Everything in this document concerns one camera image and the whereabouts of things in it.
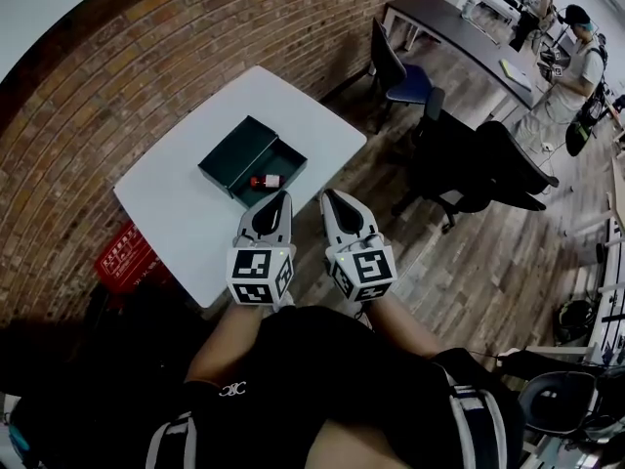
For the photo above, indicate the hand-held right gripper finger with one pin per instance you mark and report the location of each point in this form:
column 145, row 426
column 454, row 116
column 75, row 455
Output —
column 328, row 225
column 368, row 218

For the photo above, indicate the yellow-green notebook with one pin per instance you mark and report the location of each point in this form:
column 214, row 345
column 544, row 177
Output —
column 515, row 73

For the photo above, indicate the white square table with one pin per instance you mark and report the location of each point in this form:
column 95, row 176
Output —
column 195, row 232

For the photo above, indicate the small red bottle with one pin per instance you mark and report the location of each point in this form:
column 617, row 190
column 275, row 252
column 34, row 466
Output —
column 266, row 182

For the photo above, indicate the black and green backpack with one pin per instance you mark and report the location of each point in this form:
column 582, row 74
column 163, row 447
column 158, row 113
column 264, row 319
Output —
column 575, row 320

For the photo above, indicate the grey shell chair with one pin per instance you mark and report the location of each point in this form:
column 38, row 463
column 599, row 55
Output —
column 556, row 403

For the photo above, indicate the dark green box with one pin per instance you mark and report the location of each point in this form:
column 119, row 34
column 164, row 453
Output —
column 234, row 154

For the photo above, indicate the long dark desk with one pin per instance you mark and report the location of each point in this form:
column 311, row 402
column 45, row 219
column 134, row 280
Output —
column 459, row 32

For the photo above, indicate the person's left forearm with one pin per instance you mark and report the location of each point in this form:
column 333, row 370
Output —
column 220, row 345

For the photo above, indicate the white long table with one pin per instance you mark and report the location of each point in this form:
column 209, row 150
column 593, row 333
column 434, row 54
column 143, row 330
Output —
column 488, row 0

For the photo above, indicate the black office chair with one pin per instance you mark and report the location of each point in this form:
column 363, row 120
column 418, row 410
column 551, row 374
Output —
column 434, row 110
column 512, row 164

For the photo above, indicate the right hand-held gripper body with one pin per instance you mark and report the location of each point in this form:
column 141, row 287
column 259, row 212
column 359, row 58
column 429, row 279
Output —
column 368, row 269

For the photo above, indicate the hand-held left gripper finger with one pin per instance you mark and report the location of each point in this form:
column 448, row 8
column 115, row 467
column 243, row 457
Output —
column 246, row 227
column 287, row 227

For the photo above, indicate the red plastic crate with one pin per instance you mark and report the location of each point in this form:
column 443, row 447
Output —
column 127, row 262

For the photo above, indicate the person's black shirt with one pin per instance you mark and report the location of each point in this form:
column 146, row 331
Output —
column 342, row 369

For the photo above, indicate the person's right forearm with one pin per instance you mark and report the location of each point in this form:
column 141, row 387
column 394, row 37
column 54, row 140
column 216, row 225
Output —
column 400, row 328

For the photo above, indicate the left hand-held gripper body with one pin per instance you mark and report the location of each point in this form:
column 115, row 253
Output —
column 251, row 274

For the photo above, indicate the blue seat chair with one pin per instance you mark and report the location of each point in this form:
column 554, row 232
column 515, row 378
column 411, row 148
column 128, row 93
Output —
column 407, row 86

